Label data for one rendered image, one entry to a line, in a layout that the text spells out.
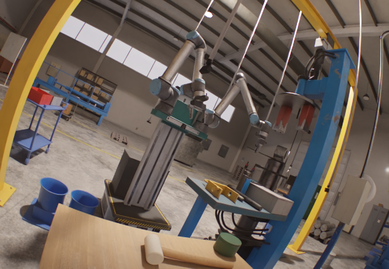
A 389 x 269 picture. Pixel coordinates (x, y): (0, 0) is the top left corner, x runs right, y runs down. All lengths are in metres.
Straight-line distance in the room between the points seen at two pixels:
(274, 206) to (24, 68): 2.24
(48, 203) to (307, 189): 2.28
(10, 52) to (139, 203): 8.05
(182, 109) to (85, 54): 13.06
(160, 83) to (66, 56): 13.50
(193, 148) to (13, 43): 9.65
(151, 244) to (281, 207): 1.14
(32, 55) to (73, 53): 13.16
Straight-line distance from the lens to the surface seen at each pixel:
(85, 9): 16.03
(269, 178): 2.14
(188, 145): 9.93
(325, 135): 1.94
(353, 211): 1.87
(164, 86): 1.83
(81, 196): 2.16
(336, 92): 2.10
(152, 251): 0.59
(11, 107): 1.94
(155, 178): 2.35
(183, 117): 2.19
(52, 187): 2.18
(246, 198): 1.47
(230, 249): 0.83
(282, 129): 2.41
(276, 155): 2.20
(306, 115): 2.15
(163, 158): 2.29
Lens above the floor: 1.31
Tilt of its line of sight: 5 degrees up
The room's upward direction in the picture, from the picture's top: 25 degrees clockwise
